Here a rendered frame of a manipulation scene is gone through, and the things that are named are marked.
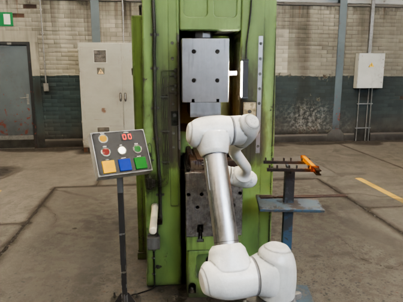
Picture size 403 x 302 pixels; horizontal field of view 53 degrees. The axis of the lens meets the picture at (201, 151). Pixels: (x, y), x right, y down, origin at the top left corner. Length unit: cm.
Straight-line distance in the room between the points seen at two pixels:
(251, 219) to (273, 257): 137
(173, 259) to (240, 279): 149
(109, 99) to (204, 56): 549
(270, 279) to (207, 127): 66
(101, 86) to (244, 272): 667
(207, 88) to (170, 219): 97
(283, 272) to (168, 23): 176
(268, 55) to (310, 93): 648
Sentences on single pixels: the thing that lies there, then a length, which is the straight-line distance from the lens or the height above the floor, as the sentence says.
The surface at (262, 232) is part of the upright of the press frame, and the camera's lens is 305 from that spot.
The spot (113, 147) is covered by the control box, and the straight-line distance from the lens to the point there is 249.
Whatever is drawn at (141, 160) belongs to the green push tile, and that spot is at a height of 102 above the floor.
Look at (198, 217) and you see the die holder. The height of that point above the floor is 61.
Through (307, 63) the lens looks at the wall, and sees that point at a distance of 921.
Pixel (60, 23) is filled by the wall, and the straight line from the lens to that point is 878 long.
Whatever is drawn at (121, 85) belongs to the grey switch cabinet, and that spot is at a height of 130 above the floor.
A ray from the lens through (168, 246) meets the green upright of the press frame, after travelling 300.
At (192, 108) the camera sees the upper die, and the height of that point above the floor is 132.
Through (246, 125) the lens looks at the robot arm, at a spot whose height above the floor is 134.
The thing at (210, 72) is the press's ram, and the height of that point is 155.
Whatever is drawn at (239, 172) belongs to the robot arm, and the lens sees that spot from 224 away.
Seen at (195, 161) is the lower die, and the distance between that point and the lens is 266.
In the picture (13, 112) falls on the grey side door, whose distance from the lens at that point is 905.
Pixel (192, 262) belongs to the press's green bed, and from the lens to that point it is 285.
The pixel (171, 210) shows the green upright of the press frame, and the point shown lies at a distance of 290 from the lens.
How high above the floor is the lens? 156
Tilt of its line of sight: 11 degrees down
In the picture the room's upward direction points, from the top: straight up
